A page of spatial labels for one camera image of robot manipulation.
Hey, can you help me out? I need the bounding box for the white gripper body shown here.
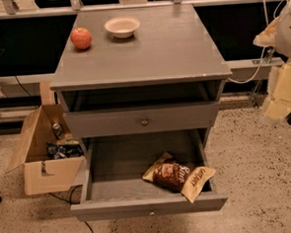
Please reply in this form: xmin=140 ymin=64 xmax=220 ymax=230
xmin=275 ymin=0 xmax=291 ymax=58

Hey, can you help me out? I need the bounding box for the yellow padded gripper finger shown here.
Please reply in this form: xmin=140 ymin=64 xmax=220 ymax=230
xmin=261 ymin=59 xmax=291 ymax=124

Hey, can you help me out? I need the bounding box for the brown chip bag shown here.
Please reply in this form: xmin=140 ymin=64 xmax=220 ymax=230
xmin=142 ymin=152 xmax=216 ymax=203

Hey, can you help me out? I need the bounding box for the grey wooden drawer cabinet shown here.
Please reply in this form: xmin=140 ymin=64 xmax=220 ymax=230
xmin=45 ymin=1 xmax=242 ymax=225

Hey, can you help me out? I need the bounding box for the round brass drawer knob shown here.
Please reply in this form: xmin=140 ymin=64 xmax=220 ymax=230
xmin=141 ymin=117 xmax=149 ymax=126

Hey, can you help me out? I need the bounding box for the closed grey upper drawer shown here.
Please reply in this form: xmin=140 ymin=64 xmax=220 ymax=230
xmin=63 ymin=103 xmax=219 ymax=138

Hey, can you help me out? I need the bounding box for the open grey middle drawer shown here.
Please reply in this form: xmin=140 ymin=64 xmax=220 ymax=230
xmin=71 ymin=129 xmax=228 ymax=221

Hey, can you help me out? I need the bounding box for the blue snack bag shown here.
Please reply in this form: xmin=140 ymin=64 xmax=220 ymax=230
xmin=46 ymin=142 xmax=84 ymax=160

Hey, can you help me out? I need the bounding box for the white paper bowl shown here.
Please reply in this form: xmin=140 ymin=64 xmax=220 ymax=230
xmin=105 ymin=17 xmax=140 ymax=39

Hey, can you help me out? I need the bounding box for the red apple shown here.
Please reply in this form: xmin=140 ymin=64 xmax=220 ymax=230
xmin=70 ymin=28 xmax=93 ymax=50

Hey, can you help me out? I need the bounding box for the metal drink can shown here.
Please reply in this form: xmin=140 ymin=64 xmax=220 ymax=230
xmin=52 ymin=123 xmax=65 ymax=139

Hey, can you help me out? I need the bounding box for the open cardboard box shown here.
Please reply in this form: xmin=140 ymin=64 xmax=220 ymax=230
xmin=6 ymin=104 xmax=84 ymax=194

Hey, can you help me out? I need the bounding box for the white hanging cable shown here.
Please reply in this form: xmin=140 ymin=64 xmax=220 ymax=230
xmin=222 ymin=0 xmax=291 ymax=86

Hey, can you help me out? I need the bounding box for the black floor cable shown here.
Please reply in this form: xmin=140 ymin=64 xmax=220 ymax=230
xmin=48 ymin=183 xmax=97 ymax=233

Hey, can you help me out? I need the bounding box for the grey window rail frame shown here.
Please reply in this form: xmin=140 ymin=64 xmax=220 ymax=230
xmin=0 ymin=0 xmax=291 ymax=99

